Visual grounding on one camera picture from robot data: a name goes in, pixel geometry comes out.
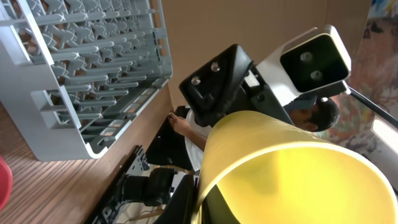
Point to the red serving tray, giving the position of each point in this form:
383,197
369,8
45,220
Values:
6,183

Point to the grey dishwasher rack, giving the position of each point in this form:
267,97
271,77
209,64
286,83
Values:
75,74

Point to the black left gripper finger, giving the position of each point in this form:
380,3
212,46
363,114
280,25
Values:
179,209

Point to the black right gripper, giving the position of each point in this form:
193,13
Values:
226,84

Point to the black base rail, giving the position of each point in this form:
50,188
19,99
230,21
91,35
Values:
129,186

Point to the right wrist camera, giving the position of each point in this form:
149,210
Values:
315,63

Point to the yellow plastic cup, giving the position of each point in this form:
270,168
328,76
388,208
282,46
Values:
268,171

